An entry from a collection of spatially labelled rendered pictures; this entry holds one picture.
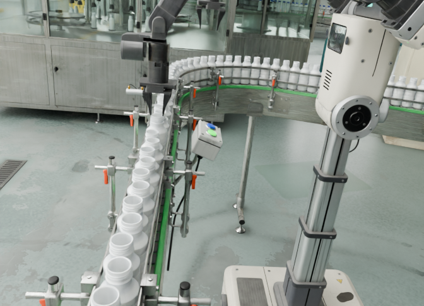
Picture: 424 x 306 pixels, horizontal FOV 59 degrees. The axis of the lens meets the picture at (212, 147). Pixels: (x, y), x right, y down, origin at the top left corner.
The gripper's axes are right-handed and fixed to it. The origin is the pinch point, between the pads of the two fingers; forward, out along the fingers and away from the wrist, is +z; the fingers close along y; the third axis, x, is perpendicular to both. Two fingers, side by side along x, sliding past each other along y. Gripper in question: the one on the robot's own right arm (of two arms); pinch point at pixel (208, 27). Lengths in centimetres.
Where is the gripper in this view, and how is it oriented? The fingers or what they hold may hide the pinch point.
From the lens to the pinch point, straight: 149.4
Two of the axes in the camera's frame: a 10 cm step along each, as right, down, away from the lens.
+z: -1.0, 9.1, 4.0
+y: -9.9, -0.7, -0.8
